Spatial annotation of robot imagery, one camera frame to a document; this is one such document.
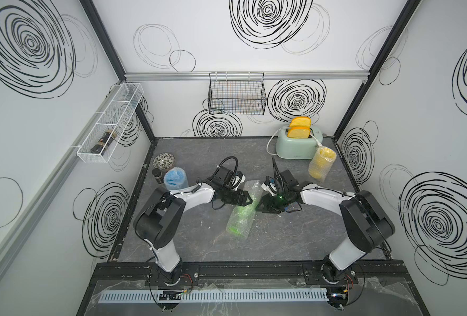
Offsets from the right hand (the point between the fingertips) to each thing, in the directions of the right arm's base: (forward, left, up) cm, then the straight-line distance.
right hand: (259, 211), depth 85 cm
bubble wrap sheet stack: (+9, +2, +3) cm, 10 cm away
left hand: (+4, +6, 0) cm, 7 cm away
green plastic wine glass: (-5, +8, +3) cm, 10 cm away
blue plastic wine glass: (+9, +37, +10) cm, 39 cm away
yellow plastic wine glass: (+21, -29, +9) cm, 37 cm away
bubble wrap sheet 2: (+9, +37, +10) cm, 39 cm away
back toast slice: (+43, -22, +14) cm, 50 cm away
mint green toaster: (+32, -20, +7) cm, 38 cm away
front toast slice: (+35, -20, +15) cm, 43 cm away
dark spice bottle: (+16, +49, +5) cm, 52 cm away
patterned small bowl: (+29, +51, -2) cm, 59 cm away
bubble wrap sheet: (+20, -29, +10) cm, 37 cm away
